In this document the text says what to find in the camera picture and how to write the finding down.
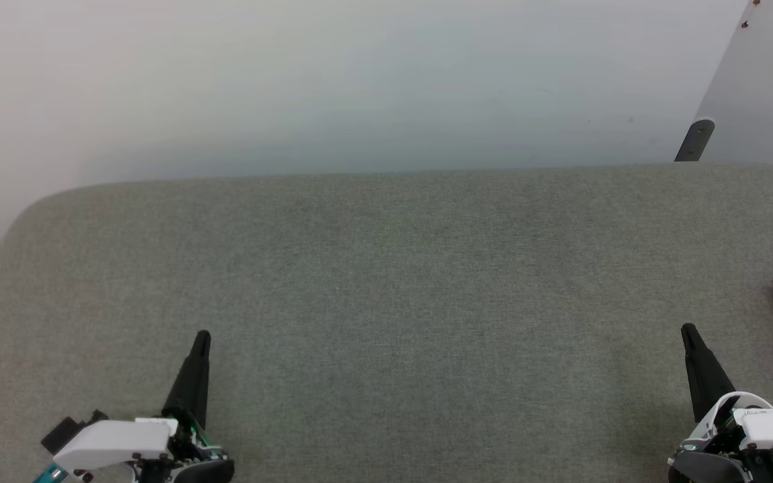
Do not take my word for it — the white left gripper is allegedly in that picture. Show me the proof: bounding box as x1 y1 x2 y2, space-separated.
51 329 236 483

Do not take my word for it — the grey fabric sofa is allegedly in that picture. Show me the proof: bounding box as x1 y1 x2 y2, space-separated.
0 161 773 483

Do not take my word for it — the grey panel with screws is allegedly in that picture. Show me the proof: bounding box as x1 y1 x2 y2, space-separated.
694 0 773 177

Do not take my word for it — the left cable with teal plug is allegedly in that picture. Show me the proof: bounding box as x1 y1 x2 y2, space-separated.
32 462 69 483

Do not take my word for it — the dark metal bracket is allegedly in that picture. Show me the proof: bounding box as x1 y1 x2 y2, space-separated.
674 119 717 163

